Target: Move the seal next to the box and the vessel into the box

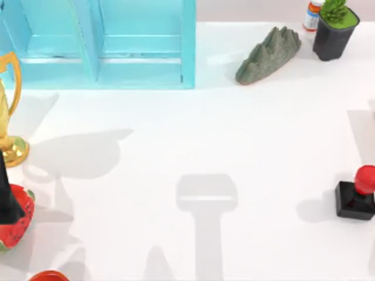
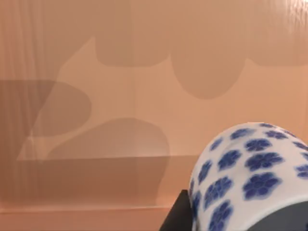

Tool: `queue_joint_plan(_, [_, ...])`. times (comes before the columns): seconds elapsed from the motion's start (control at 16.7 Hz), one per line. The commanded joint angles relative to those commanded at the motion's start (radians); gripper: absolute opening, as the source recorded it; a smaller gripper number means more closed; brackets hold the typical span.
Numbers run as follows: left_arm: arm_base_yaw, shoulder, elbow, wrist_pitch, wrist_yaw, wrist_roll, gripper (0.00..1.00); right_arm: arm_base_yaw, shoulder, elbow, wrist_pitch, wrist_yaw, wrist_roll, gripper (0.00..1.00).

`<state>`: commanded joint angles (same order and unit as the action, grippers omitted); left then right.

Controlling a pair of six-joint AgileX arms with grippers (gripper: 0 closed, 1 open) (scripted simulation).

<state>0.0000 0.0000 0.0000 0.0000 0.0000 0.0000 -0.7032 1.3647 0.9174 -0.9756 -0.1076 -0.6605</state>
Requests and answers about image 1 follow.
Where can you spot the light blue rack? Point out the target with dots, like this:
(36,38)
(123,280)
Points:
(140,44)

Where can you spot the grey mountain-shaped rock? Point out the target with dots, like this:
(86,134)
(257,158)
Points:
(269,57)

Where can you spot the white bottle with orange cap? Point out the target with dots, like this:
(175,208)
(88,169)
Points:
(311,17)

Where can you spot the black and red stamp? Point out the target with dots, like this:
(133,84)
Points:
(356,199)

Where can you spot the gold trophy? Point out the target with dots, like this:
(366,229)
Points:
(8,137)

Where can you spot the green plant in black pot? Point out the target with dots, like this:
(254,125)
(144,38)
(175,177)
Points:
(332,35)

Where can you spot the red watermelon slice toy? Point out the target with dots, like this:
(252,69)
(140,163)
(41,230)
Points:
(25,216)

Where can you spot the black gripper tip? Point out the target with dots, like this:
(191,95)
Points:
(7,199)

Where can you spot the red round object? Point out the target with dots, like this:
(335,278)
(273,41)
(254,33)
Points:
(48,276)

